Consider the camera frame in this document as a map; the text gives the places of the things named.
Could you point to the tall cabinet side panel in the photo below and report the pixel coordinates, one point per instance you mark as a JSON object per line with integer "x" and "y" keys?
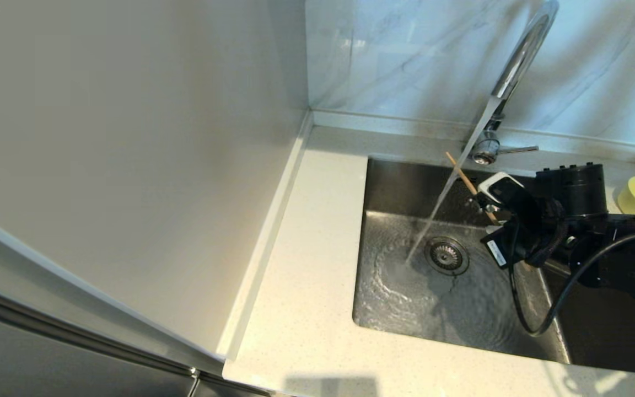
{"x": 130, "y": 138}

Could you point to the wooden chopstick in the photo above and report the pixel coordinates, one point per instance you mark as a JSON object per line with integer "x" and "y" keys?
{"x": 463, "y": 176}

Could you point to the stainless steel sink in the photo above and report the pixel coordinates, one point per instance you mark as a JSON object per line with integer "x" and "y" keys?
{"x": 405, "y": 298}

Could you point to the tall cabinet steel front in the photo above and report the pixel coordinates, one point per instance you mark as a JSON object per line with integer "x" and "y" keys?
{"x": 47, "y": 364}

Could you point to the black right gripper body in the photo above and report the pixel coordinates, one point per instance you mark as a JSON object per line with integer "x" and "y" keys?
{"x": 516, "y": 245}

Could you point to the chrome gooseneck faucet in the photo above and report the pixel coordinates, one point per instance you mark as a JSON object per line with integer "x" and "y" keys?
{"x": 521, "y": 55}

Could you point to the chrome cabinet edge trim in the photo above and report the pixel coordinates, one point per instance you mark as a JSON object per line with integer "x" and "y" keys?
{"x": 75, "y": 334}

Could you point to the round metal drain strainer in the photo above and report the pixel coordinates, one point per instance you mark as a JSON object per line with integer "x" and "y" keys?
{"x": 447, "y": 256}

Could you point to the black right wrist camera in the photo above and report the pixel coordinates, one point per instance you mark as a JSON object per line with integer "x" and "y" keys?
{"x": 507, "y": 193}

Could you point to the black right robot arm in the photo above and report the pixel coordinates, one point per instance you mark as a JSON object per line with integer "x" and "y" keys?
{"x": 615, "y": 248}

